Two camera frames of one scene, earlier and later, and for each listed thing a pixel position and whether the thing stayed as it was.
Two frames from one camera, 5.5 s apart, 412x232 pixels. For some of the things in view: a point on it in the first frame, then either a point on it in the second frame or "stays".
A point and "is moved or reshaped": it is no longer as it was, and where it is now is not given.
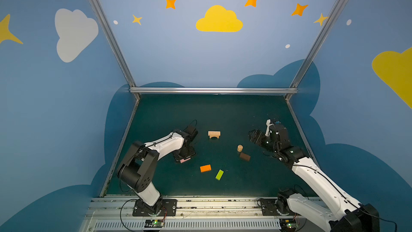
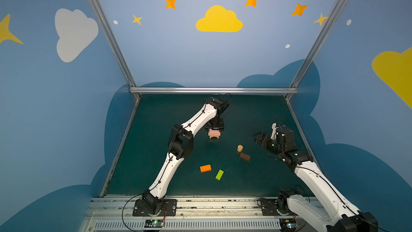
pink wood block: x=183 y=160 is moved or reshaped
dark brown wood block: x=244 y=156 stays
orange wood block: x=205 y=168 stays
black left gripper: x=184 y=153 to x=214 y=127
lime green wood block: x=219 y=175 stays
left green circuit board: x=154 y=223 stays
